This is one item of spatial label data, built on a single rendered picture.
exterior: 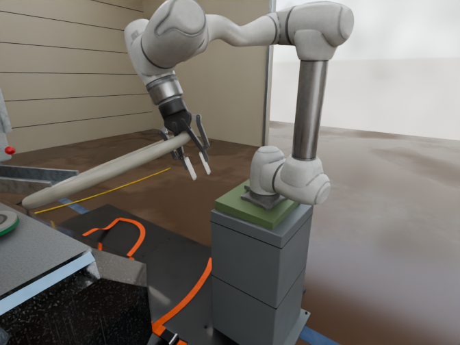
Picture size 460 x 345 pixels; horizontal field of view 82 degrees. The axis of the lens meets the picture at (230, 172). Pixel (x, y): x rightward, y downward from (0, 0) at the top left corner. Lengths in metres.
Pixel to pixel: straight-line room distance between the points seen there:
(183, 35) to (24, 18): 6.27
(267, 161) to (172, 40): 0.75
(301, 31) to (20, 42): 6.08
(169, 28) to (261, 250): 0.97
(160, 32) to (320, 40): 0.55
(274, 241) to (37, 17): 6.37
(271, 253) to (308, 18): 0.92
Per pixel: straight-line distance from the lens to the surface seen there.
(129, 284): 1.26
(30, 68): 6.71
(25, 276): 1.13
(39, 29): 6.87
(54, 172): 1.13
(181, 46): 0.63
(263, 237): 1.23
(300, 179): 1.11
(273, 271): 1.30
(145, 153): 0.64
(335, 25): 0.99
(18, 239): 1.37
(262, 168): 1.23
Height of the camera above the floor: 1.43
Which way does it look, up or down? 20 degrees down
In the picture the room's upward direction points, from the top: straight up
